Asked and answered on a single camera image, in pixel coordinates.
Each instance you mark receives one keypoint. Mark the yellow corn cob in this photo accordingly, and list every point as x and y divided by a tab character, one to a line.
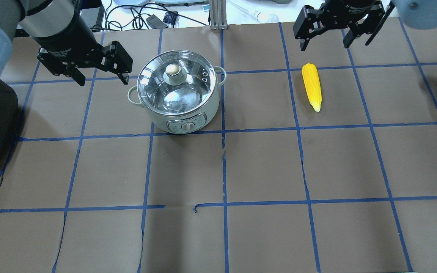
312	84

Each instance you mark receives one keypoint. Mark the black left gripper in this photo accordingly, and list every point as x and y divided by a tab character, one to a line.
68	35

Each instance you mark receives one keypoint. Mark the pale green electric pot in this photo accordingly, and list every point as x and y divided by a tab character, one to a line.
182	124

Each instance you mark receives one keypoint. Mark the aluminium frame post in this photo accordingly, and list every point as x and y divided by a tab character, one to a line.
217	15

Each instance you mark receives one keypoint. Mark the glass pot lid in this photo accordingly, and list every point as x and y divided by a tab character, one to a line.
177	82

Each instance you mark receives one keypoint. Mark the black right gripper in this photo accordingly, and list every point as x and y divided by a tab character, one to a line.
349	7

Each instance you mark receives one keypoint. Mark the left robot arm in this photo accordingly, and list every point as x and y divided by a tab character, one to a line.
54	19

